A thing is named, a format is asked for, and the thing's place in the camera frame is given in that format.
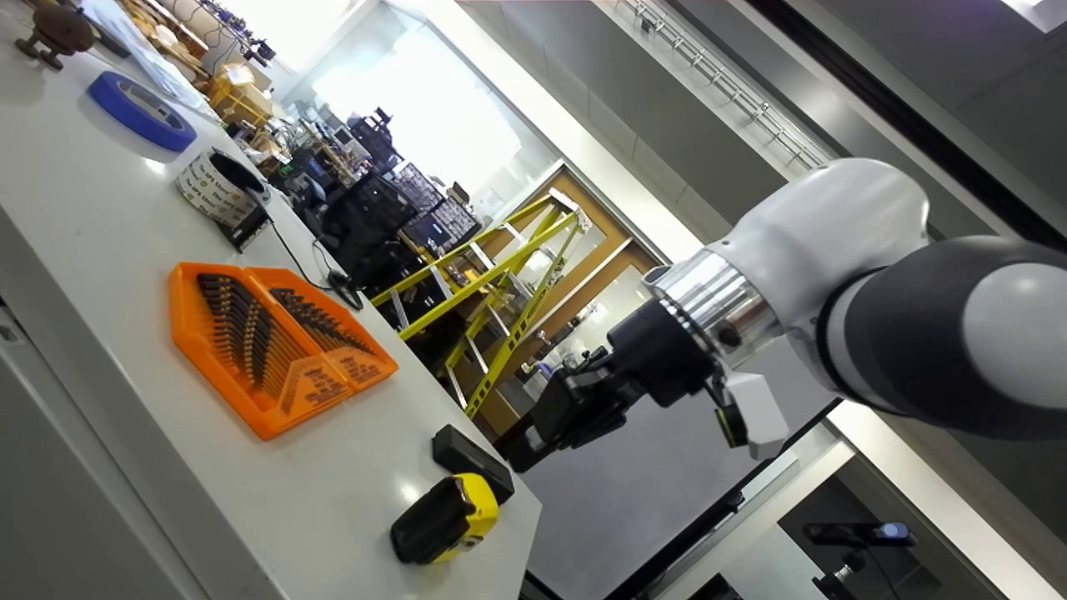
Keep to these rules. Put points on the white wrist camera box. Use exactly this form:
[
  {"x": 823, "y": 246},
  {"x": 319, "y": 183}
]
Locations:
[{"x": 760, "y": 408}]

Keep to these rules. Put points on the brown figurine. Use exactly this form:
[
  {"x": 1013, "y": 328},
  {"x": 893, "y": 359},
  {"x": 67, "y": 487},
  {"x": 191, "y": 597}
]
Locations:
[{"x": 56, "y": 29}]

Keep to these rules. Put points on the brown cardboard box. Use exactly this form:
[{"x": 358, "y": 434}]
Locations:
[{"x": 238, "y": 92}]

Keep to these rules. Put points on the dark electronics rack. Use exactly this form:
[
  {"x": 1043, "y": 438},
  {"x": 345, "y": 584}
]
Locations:
[{"x": 367, "y": 195}]

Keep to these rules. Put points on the blue tape roll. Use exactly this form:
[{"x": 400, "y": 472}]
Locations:
[{"x": 139, "y": 110}]

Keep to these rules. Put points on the white mesh cup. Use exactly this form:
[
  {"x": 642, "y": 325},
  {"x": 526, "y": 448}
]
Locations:
[{"x": 217, "y": 188}]

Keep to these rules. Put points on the orange drill bit case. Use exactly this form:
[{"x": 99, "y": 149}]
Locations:
[{"x": 269, "y": 338}]

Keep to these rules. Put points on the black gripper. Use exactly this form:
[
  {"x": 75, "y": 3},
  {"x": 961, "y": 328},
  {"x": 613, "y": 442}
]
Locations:
[{"x": 582, "y": 403}]

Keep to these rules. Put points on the yellow black measuring tape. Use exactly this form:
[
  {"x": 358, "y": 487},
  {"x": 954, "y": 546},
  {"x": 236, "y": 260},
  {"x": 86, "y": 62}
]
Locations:
[{"x": 445, "y": 522}]

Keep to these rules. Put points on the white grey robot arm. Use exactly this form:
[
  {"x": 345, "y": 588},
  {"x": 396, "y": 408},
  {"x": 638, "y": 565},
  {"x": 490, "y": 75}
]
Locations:
[{"x": 887, "y": 310}]

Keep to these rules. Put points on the yellow ladder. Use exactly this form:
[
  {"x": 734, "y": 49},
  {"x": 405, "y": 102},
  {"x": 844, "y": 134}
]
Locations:
[{"x": 502, "y": 288}]

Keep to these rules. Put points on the black rectangular case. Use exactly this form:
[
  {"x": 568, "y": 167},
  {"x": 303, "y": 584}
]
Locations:
[{"x": 470, "y": 455}]

